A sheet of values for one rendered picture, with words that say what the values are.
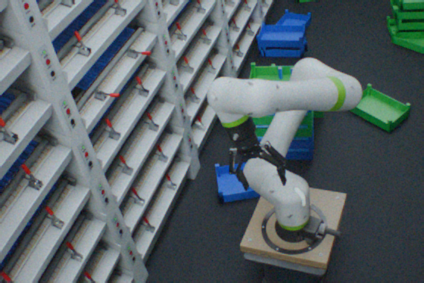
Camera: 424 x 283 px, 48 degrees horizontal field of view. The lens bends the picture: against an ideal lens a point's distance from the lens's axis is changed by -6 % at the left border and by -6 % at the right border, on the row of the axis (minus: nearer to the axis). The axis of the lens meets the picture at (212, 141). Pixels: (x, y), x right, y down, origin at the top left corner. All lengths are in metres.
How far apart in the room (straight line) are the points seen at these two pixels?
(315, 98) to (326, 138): 1.25
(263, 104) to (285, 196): 0.47
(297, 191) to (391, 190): 0.88
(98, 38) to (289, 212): 0.90
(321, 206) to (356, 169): 0.65
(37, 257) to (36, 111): 0.46
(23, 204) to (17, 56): 0.44
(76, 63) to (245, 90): 0.60
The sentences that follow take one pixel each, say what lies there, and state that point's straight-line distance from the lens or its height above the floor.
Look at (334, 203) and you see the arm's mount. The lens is 2.03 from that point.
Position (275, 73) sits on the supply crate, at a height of 0.41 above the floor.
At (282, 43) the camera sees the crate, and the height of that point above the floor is 0.11.
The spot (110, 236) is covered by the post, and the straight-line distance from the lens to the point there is 1.98.
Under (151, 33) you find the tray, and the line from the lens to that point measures 2.13.
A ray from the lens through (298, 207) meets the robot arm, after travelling 1.77.
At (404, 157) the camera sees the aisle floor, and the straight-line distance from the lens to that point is 2.71.
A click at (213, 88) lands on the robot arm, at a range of 1.48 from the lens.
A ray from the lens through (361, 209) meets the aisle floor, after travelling 2.44.
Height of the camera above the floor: 1.87
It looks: 41 degrees down
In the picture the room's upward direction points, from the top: 12 degrees counter-clockwise
